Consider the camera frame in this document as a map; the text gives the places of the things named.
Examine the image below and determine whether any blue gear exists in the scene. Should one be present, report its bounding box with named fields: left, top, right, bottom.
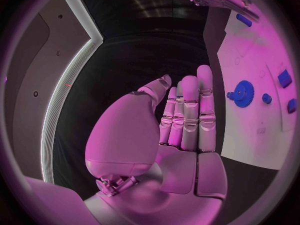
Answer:
left=232, top=79, right=256, bottom=109

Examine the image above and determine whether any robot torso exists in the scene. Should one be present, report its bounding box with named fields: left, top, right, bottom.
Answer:
left=3, top=0, right=105, bottom=185

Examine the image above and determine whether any blue long cylinder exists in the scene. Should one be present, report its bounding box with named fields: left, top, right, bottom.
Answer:
left=235, top=13, right=254, bottom=28

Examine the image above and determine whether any white task board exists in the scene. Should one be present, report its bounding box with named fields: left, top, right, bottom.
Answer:
left=203, top=5, right=299, bottom=171

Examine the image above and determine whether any blue short cylinder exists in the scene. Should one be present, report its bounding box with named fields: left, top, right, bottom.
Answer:
left=261, top=93, right=274, bottom=105

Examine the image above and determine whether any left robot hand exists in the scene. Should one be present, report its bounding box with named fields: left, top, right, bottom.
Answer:
left=83, top=64, right=229, bottom=225

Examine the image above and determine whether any blue block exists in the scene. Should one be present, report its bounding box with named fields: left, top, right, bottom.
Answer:
left=286, top=98, right=299, bottom=115
left=276, top=69, right=294, bottom=89

